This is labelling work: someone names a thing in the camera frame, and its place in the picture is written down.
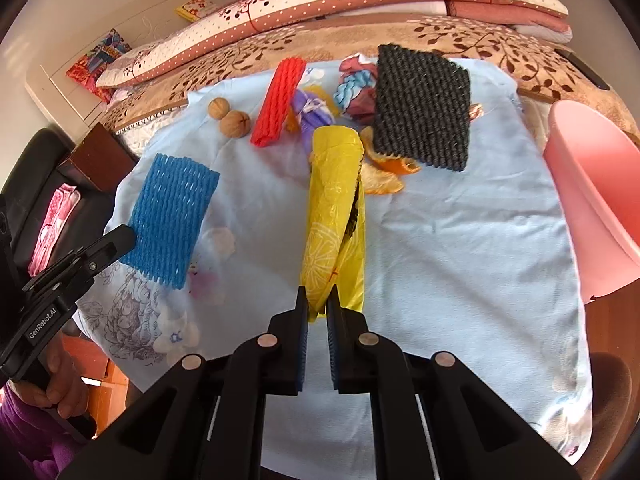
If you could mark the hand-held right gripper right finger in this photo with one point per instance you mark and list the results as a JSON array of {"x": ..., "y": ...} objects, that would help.
[{"x": 334, "y": 355}]

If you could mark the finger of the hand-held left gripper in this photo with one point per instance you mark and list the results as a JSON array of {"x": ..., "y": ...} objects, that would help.
[{"x": 117, "y": 242}]

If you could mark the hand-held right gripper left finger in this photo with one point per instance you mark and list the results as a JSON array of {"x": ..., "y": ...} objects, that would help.
[{"x": 301, "y": 355}]

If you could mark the yellow lemon print plastic bag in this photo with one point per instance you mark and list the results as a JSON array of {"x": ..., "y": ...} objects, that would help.
[{"x": 330, "y": 200}]

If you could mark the red foam net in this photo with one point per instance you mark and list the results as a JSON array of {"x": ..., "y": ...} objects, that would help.
[{"x": 277, "y": 105}]

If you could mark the black foam net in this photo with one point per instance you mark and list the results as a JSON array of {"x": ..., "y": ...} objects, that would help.
[{"x": 422, "y": 110}]

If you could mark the pink plastic bucket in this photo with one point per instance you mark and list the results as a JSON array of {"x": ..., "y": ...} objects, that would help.
[{"x": 590, "y": 185}]

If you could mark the person's left forearm purple sleeve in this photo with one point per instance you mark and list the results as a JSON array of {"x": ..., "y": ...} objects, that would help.
[{"x": 30, "y": 435}]

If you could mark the person's left hand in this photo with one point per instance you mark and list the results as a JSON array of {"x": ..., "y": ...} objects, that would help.
[{"x": 52, "y": 375}]

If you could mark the blue foam net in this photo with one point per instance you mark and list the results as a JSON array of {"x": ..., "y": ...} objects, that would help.
[{"x": 170, "y": 215}]

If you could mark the pink cloth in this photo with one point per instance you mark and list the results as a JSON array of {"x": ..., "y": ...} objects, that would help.
[{"x": 52, "y": 225}]

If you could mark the wooden nightstand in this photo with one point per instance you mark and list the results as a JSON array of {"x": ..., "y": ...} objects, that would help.
[{"x": 100, "y": 157}]

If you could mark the black chair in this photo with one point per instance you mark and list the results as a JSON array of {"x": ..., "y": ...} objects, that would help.
[{"x": 35, "y": 160}]

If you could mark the light blue cloth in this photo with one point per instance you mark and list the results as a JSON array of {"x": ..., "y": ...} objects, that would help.
[{"x": 450, "y": 260}]

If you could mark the walnut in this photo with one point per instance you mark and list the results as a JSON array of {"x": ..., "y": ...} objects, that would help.
[
  {"x": 219, "y": 108},
  {"x": 235, "y": 123}
]

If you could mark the colourful patterned pillow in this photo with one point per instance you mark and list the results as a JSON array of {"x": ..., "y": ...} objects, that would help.
[{"x": 97, "y": 62}]

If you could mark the white headboard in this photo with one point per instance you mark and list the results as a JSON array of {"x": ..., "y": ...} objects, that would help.
[{"x": 75, "y": 25}]

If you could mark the purple wrapper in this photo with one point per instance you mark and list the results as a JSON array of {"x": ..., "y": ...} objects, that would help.
[{"x": 312, "y": 110}]

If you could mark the yellow floral pillow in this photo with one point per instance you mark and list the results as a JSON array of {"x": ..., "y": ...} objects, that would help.
[{"x": 196, "y": 9}]

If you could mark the white plastic wrapper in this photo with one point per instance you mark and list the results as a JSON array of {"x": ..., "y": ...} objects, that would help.
[{"x": 315, "y": 75}]

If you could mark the crumpled floral paper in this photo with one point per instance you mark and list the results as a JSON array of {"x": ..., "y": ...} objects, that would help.
[{"x": 356, "y": 91}]

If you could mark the brown round stool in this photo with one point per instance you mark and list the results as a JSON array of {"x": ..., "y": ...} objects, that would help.
[{"x": 607, "y": 400}]

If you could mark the small shiny wrapper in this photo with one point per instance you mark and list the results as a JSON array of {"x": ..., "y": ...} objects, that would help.
[{"x": 474, "y": 111}]

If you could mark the folded polka dot quilt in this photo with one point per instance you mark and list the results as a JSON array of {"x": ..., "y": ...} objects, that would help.
[{"x": 300, "y": 5}]

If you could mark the brown leaf print blanket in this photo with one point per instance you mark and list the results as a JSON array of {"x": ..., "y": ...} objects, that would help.
[{"x": 500, "y": 50}]

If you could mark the black smartphone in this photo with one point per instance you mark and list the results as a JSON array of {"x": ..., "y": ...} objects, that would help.
[{"x": 585, "y": 70}]

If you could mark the folded pink blanket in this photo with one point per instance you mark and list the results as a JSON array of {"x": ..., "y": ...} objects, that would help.
[{"x": 500, "y": 12}]

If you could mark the folded white blanket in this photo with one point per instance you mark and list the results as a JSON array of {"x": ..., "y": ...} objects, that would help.
[{"x": 547, "y": 32}]

